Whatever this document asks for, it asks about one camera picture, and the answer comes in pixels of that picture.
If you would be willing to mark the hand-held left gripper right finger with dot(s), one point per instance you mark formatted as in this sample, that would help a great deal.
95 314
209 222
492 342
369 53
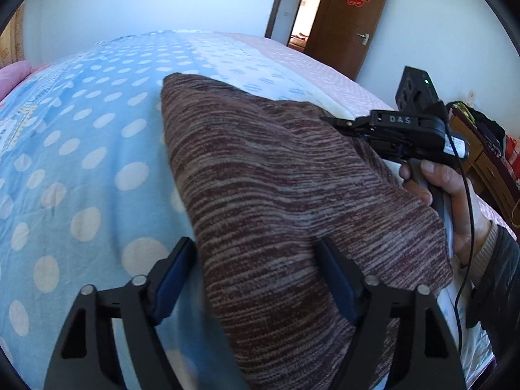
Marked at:
337 280

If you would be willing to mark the pile of dark clothes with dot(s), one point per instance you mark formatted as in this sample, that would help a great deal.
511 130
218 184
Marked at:
483 126

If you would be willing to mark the brown wooden door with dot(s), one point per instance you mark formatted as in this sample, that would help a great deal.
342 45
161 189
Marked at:
349 20

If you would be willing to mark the wooden dresser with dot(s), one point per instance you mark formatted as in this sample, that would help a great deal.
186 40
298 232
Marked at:
491 178

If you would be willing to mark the brown striped knit sweater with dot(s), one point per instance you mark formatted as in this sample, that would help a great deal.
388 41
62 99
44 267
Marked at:
264 191

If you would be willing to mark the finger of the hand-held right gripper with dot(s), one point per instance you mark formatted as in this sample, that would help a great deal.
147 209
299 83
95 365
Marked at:
349 124

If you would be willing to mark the folded pink quilt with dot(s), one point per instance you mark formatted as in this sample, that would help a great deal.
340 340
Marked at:
14 79

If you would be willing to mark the blue polka dot blanket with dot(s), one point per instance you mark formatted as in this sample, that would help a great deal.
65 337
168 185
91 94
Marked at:
81 170

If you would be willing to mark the person's right forearm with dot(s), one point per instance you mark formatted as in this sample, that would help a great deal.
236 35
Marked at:
499 284

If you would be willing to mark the sofa in next room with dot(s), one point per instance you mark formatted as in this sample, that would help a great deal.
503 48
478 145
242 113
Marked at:
298 40

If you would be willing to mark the person's right hand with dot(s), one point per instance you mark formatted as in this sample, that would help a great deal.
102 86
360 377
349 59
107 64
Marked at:
467 219

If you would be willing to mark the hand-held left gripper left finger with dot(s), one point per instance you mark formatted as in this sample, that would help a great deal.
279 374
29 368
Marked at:
172 284

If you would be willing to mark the yellow patterned curtain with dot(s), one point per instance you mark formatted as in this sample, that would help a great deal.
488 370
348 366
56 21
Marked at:
12 40

